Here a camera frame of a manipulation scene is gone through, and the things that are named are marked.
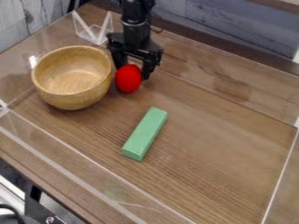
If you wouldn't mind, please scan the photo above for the clear acrylic front barrier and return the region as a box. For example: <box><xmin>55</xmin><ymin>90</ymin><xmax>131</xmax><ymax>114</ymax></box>
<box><xmin>0</xmin><ymin>108</ymin><xmax>195</xmax><ymax>224</ymax></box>

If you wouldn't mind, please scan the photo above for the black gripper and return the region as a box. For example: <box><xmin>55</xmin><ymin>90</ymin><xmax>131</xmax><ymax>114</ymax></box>
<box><xmin>107</xmin><ymin>22</ymin><xmax>165</xmax><ymax>81</ymax></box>

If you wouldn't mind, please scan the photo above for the black metal table frame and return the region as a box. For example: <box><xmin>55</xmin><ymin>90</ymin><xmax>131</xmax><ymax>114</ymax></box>
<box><xmin>0</xmin><ymin>183</ymin><xmax>68</xmax><ymax>224</ymax></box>

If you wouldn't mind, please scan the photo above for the wooden bowl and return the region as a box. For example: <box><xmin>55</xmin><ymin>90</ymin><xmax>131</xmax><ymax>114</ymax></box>
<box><xmin>31</xmin><ymin>45</ymin><xmax>112</xmax><ymax>110</ymax></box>

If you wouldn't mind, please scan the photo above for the red plush strawberry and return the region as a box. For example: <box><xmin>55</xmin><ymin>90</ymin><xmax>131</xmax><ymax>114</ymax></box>
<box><xmin>115</xmin><ymin>64</ymin><xmax>142</xmax><ymax>93</ymax></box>

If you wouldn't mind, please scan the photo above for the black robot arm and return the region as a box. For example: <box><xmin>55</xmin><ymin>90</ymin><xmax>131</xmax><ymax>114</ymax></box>
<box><xmin>107</xmin><ymin>0</ymin><xmax>165</xmax><ymax>80</ymax></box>

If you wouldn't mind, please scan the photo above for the green rectangular block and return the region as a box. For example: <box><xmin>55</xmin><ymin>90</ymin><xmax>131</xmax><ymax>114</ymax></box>
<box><xmin>122</xmin><ymin>107</ymin><xmax>169</xmax><ymax>161</ymax></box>

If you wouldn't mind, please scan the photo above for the clear acrylic corner stand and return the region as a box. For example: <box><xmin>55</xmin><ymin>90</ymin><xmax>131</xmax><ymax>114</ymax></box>
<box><xmin>71</xmin><ymin>11</ymin><xmax>114</xmax><ymax>46</ymax></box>

